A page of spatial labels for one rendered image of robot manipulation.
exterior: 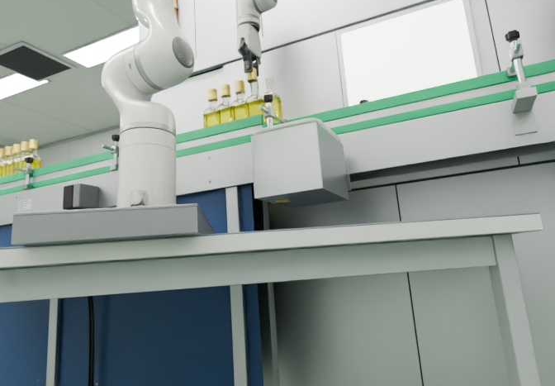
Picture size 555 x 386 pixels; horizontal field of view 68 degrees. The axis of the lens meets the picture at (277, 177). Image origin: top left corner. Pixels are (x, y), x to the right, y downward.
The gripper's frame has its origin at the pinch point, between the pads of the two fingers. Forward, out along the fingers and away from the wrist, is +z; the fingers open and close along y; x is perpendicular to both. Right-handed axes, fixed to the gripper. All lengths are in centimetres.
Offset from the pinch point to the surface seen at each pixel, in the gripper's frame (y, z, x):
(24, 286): 65, 68, -17
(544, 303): -18, 82, 75
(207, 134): 12.1, 24.8, -10.7
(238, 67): -13.5, -10.4, -12.7
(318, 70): -13.9, 0.0, 19.6
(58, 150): -305, -139, -509
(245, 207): 12, 50, 1
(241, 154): 13.8, 34.4, 2.1
